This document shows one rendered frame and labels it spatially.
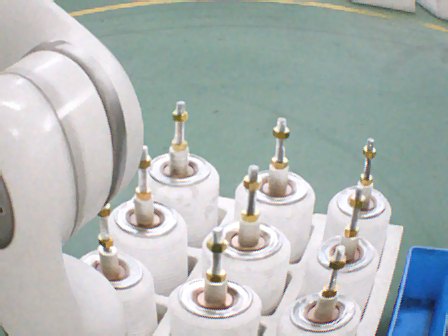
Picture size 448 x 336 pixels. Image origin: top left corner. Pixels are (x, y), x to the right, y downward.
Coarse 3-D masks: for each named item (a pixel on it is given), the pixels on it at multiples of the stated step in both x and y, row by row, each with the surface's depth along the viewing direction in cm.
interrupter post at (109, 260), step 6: (102, 252) 77; (108, 252) 77; (114, 252) 77; (102, 258) 77; (108, 258) 77; (114, 258) 77; (102, 264) 78; (108, 264) 77; (114, 264) 78; (102, 270) 78; (108, 270) 78; (114, 270) 78
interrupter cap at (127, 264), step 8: (88, 256) 80; (96, 256) 81; (120, 256) 82; (128, 256) 81; (88, 264) 79; (96, 264) 80; (120, 264) 80; (128, 264) 80; (136, 264) 80; (120, 272) 79; (128, 272) 79; (136, 272) 79; (112, 280) 77; (120, 280) 77; (128, 280) 78; (136, 280) 78; (120, 288) 76; (128, 288) 76
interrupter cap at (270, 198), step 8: (264, 176) 98; (288, 176) 98; (296, 176) 98; (264, 184) 97; (288, 184) 97; (296, 184) 97; (304, 184) 97; (264, 192) 95; (288, 192) 96; (296, 192) 95; (304, 192) 95; (256, 200) 94; (264, 200) 93; (272, 200) 93; (280, 200) 93; (288, 200) 93; (296, 200) 93
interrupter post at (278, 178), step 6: (270, 168) 94; (288, 168) 95; (270, 174) 95; (276, 174) 94; (282, 174) 94; (270, 180) 95; (276, 180) 94; (282, 180) 95; (270, 186) 95; (276, 186) 95; (282, 186) 95; (276, 192) 95; (282, 192) 95
